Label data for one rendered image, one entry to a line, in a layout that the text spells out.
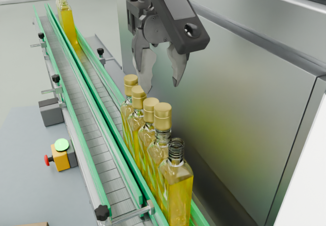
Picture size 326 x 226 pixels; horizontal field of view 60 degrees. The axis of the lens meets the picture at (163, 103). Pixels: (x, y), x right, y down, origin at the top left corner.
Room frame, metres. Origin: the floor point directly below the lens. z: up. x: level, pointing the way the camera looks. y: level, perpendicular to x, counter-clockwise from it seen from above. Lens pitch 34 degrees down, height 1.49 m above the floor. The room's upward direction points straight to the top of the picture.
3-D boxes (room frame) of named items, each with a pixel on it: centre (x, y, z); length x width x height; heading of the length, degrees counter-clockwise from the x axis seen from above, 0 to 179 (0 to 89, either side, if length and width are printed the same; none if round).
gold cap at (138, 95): (0.54, 0.05, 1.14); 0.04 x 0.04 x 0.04
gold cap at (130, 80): (0.59, 0.08, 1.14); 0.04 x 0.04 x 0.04
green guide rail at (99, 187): (1.16, 0.50, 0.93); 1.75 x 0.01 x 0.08; 26
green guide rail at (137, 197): (1.19, 0.43, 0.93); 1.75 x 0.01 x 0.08; 26
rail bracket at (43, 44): (1.28, 0.60, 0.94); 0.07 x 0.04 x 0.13; 116
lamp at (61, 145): (0.71, 0.34, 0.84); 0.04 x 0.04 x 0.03
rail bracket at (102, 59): (1.12, 0.25, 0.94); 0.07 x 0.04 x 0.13; 116
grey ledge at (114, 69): (1.16, 0.23, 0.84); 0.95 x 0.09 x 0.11; 26
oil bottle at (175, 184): (0.39, -0.02, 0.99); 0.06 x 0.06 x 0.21; 27
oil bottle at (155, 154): (0.44, 0.00, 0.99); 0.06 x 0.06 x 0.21; 25
